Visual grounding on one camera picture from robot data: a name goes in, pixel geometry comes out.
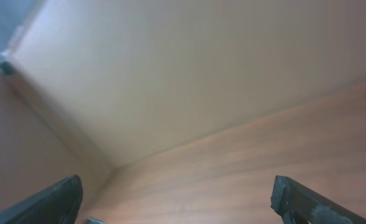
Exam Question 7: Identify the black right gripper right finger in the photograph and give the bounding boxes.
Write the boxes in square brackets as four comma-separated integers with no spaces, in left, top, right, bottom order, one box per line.
[271,175,366,224]

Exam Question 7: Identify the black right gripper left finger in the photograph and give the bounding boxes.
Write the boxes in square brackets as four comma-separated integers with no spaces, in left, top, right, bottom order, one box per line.
[0,175,83,224]

